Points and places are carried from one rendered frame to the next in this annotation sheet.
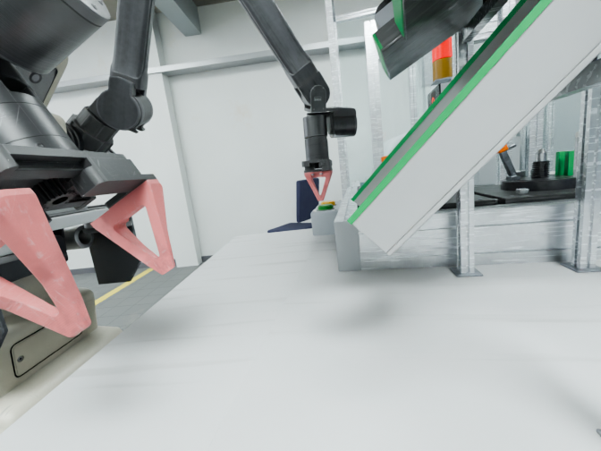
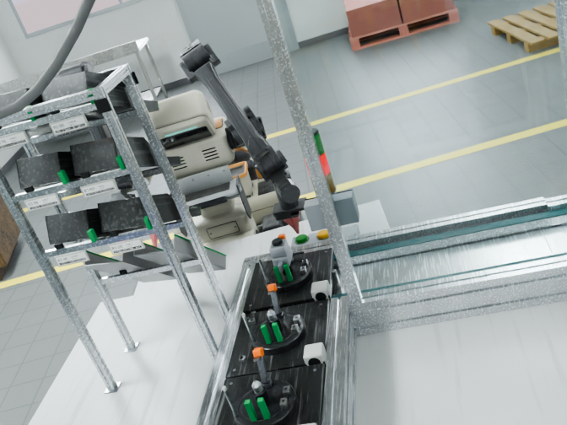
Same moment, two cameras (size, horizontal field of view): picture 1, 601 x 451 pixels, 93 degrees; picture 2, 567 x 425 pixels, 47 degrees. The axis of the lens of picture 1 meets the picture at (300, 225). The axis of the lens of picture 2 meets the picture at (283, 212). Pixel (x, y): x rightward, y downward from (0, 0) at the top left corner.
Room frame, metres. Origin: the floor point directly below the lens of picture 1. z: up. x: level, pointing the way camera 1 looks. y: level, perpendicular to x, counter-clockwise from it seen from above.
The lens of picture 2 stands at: (0.77, -1.85, 1.91)
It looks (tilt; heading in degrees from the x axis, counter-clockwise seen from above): 25 degrees down; 92
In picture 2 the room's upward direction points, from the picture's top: 19 degrees counter-clockwise
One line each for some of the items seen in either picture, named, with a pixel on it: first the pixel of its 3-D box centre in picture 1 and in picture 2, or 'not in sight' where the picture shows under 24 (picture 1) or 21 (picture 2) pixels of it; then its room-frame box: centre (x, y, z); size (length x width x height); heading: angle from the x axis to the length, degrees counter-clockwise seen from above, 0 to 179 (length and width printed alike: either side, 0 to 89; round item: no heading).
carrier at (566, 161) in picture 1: (540, 166); (274, 322); (0.61, -0.53, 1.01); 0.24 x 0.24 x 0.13; 78
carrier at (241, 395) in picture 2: not in sight; (260, 395); (0.56, -0.77, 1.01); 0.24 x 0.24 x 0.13; 78
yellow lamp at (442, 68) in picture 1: (442, 70); not in sight; (0.82, -0.43, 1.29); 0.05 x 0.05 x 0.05
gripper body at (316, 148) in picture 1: (317, 153); (288, 200); (0.72, -0.06, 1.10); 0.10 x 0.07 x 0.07; 168
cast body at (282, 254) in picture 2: not in sight; (279, 252); (0.66, -0.29, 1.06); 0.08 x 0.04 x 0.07; 76
